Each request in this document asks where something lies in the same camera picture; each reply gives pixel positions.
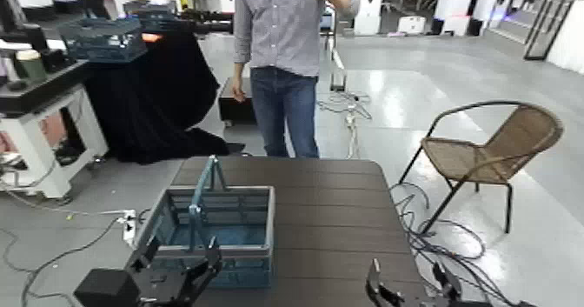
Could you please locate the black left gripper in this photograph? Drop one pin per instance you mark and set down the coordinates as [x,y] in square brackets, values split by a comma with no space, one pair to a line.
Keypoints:
[173,283]

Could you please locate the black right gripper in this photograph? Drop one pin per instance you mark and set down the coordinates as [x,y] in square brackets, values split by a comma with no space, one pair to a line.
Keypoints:
[424,303]

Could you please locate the black background robot arm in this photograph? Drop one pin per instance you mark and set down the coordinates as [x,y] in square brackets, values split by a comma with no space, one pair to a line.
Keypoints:
[207,21]

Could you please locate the blue crate on black cloth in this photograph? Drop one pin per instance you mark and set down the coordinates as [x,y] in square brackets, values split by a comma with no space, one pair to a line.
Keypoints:
[105,41]

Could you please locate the dark crate behind blue crate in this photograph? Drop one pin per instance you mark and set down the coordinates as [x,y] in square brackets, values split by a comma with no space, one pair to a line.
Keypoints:
[153,14]

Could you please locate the person's right hand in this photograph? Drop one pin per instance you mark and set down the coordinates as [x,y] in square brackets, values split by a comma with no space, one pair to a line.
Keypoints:
[237,89]

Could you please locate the white power strip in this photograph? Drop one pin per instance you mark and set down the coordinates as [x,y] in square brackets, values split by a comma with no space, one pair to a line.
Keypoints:
[129,226]

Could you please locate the black draped cloth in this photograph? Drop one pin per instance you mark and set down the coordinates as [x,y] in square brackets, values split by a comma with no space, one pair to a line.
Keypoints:
[155,98]

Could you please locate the black wheeled base platform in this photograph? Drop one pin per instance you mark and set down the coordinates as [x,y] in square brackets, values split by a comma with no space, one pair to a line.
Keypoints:
[235,105]

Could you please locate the white cart with black top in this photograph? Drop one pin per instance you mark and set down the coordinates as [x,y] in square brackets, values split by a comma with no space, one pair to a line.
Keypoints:
[41,130]

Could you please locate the small metal floor stand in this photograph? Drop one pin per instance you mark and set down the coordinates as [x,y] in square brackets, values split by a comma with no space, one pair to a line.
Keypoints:
[338,78]

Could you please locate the orange object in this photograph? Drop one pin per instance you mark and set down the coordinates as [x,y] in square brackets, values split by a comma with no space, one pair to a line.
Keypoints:
[151,37]

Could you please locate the person in checked shirt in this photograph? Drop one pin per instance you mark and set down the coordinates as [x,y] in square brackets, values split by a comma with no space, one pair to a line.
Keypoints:
[278,35]

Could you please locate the green cup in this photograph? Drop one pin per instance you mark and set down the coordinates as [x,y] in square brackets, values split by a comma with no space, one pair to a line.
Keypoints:
[31,64]

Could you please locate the white box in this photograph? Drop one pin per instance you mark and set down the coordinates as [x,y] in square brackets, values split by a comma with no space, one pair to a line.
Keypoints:
[411,24]

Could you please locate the wicker chair with black frame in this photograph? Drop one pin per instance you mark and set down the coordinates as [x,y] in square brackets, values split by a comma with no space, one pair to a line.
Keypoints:
[497,158]

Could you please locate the black metal frame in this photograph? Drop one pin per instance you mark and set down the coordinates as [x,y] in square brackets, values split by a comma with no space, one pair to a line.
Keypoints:
[545,30]

